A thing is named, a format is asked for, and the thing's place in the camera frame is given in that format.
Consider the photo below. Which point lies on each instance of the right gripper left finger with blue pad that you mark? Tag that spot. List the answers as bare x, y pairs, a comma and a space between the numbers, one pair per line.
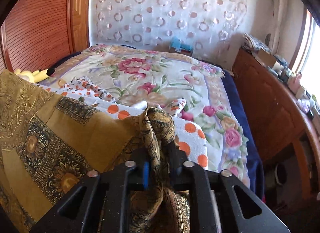
99, 203

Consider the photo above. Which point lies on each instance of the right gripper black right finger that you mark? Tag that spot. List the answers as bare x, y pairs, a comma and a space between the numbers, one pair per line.
219, 202

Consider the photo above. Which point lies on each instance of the brown patterned garment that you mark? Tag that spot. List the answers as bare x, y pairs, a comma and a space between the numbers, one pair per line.
49, 143

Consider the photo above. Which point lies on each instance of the dark blue blanket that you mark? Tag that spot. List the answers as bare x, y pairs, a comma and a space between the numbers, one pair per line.
254, 164

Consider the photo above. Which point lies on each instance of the orange dotted white sheet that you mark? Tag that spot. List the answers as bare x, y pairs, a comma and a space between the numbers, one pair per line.
188, 136

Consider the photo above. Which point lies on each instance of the long wooden cabinet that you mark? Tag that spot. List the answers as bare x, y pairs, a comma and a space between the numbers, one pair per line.
276, 121

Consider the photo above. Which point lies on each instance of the floral bed blanket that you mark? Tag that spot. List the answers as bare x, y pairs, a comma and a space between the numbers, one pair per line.
192, 89

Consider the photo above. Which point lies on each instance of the yellow plush toy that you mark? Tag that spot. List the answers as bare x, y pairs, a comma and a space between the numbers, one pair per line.
36, 76

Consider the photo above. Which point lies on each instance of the pink bottle on cabinet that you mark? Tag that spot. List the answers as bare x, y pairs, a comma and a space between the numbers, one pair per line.
294, 82

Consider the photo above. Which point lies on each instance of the cardboard box on cabinet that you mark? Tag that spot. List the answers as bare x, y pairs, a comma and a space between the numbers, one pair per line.
265, 58

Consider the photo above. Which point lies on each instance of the blue box on headboard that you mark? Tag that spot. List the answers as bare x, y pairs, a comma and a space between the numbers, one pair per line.
177, 46

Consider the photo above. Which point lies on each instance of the stack of folded cloths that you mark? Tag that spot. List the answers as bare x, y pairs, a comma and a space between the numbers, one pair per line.
253, 44

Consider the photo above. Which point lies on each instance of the window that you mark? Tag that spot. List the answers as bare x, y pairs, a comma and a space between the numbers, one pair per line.
307, 60

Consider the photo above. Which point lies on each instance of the white circle pattern curtain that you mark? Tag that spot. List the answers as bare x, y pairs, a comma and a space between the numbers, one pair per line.
205, 26

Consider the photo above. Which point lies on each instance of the pale side curtain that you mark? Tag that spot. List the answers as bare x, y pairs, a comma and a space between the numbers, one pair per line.
276, 24

